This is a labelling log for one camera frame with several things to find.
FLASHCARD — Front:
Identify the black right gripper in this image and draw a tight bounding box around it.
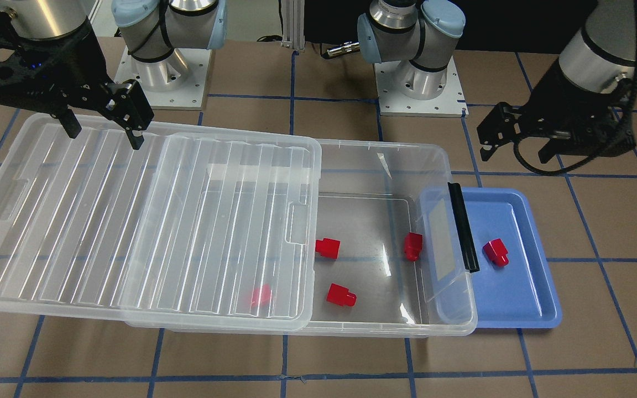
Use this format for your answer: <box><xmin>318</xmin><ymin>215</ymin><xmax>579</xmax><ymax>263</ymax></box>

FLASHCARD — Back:
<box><xmin>0</xmin><ymin>13</ymin><xmax>154</xmax><ymax>150</ymax></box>

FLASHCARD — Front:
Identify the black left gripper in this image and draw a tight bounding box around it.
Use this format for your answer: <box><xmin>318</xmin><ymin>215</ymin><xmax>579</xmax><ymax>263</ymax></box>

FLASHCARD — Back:
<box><xmin>476</xmin><ymin>61</ymin><xmax>636</xmax><ymax>164</ymax></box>

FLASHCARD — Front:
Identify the red block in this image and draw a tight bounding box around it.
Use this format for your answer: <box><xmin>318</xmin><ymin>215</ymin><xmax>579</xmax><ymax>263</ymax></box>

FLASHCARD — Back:
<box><xmin>315</xmin><ymin>238</ymin><xmax>341</xmax><ymax>260</ymax></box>
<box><xmin>250</xmin><ymin>284</ymin><xmax>273</xmax><ymax>309</ymax></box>
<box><xmin>482</xmin><ymin>238</ymin><xmax>510</xmax><ymax>268</ymax></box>
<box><xmin>404</xmin><ymin>232</ymin><xmax>423</xmax><ymax>262</ymax></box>
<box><xmin>326</xmin><ymin>283</ymin><xmax>357</xmax><ymax>307</ymax></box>

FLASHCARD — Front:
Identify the clear ribbed box lid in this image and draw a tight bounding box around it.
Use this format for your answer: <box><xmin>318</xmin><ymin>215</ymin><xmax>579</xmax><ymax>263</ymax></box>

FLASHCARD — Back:
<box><xmin>0</xmin><ymin>114</ymin><xmax>304</xmax><ymax>328</ymax></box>

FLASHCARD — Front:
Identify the clear plastic storage box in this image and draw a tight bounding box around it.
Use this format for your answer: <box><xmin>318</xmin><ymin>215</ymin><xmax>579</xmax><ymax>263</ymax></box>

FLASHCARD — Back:
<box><xmin>121</xmin><ymin>134</ymin><xmax>473</xmax><ymax>337</ymax></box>

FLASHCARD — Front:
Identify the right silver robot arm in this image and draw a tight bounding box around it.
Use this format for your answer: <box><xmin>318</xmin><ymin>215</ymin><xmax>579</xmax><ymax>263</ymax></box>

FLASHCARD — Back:
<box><xmin>0</xmin><ymin>1</ymin><xmax>154</xmax><ymax>150</ymax></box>

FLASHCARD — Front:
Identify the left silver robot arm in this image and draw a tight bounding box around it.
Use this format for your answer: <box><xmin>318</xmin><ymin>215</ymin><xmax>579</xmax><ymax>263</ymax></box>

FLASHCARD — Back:
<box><xmin>476</xmin><ymin>1</ymin><xmax>637</xmax><ymax>176</ymax></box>

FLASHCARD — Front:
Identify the blue plastic tray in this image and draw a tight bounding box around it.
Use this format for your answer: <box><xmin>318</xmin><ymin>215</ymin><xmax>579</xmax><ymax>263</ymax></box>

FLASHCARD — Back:
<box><xmin>420</xmin><ymin>187</ymin><xmax>563</xmax><ymax>330</ymax></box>

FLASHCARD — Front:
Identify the red block under lid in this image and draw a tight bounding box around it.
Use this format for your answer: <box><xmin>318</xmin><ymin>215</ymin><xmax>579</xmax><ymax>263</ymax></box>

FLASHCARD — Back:
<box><xmin>250</xmin><ymin>284</ymin><xmax>273</xmax><ymax>309</ymax></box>

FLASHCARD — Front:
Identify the red block front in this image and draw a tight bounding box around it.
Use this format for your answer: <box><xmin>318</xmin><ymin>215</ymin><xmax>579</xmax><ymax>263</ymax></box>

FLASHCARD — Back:
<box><xmin>326</xmin><ymin>283</ymin><xmax>357</xmax><ymax>307</ymax></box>

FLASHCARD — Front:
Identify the black box handle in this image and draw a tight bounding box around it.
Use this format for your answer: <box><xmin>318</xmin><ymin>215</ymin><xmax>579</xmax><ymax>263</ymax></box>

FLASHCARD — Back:
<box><xmin>447</xmin><ymin>183</ymin><xmax>480</xmax><ymax>274</ymax></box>

